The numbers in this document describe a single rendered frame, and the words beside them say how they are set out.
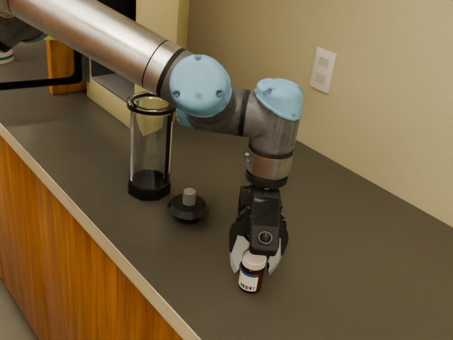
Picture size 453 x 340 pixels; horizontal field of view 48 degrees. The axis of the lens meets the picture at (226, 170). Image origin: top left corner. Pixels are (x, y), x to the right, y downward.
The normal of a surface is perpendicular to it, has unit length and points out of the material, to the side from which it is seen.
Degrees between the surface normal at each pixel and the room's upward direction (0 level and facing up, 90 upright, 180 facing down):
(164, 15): 90
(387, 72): 90
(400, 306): 0
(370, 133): 90
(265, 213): 27
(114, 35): 53
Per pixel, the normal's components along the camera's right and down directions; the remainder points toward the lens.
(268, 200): 0.07, -0.54
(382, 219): 0.11, -0.87
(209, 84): -0.10, -0.07
